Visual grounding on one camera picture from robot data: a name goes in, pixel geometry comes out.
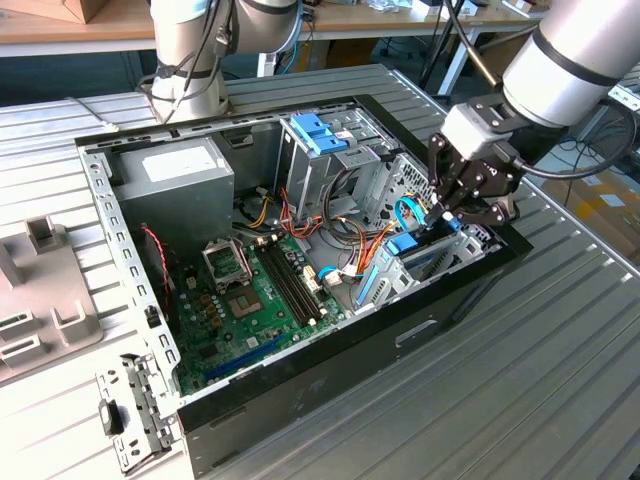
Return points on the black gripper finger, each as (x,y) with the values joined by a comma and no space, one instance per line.
(439,165)
(495,210)

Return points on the hard disk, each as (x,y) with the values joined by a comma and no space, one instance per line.
(402,245)

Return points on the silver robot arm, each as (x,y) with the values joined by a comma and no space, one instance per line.
(560,65)

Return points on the metal disk bay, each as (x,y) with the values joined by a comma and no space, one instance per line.
(477,247)

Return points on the labelled cardboard box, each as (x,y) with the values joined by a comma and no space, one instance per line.
(600,220)

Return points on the blue plastic drive latch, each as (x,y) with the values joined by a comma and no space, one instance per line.
(315,132)

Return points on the grey metal drive cage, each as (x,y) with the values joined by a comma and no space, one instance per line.
(305,175)

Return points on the wooden desk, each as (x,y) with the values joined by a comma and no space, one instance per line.
(50,30)
(380,20)

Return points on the white board connector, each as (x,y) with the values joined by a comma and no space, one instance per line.
(310,280)

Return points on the black RAM slot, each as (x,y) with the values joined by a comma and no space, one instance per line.
(293,283)
(298,281)
(287,284)
(282,286)

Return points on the CPU socket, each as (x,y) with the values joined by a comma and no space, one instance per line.
(242,302)

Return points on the green motherboard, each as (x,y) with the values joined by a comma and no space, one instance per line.
(260,330)

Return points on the black open PC case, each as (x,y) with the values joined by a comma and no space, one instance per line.
(325,400)

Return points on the grey power supply unit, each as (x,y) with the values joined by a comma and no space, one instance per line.
(175,200)

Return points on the blue expansion slot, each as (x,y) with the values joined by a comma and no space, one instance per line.
(240,361)

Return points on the brown cardboard box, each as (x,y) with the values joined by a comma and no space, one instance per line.
(85,10)

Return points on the grey parts rack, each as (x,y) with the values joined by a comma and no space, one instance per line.
(45,280)

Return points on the green RAM stick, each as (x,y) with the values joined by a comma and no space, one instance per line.
(12,320)

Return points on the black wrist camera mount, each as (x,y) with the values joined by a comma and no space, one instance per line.
(492,107)

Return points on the small black case switch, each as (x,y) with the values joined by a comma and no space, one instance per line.
(151,317)

